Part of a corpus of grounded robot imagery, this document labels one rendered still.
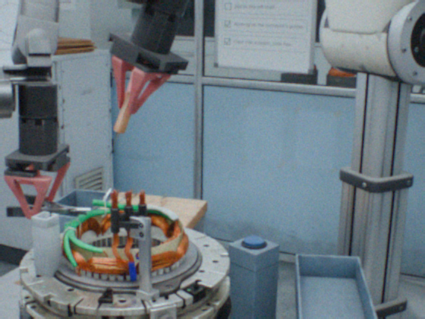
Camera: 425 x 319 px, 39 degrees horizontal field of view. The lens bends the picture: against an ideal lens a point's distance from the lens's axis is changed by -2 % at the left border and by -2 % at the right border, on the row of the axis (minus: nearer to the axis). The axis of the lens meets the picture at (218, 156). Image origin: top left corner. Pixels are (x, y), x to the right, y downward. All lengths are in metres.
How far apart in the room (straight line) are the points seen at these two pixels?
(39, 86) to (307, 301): 0.52
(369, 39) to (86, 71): 2.42
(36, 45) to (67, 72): 2.30
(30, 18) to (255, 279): 0.60
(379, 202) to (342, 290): 0.19
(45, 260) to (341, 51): 0.62
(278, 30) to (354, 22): 2.05
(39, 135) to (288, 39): 2.30
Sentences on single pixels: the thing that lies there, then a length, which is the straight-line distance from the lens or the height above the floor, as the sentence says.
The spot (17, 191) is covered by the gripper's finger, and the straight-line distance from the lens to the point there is 0.93.
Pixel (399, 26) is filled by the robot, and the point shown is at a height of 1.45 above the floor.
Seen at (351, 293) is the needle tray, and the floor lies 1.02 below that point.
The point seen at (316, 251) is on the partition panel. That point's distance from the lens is 3.33.
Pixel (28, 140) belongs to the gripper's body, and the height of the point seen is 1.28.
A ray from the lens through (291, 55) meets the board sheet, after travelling 3.09.
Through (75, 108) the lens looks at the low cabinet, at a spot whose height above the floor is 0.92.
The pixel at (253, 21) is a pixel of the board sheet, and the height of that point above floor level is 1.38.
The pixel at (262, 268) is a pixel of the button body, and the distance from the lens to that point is 1.15.
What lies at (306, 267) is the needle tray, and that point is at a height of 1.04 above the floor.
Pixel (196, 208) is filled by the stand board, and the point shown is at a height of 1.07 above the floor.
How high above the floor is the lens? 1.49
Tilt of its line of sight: 15 degrees down
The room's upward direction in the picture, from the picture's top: 1 degrees clockwise
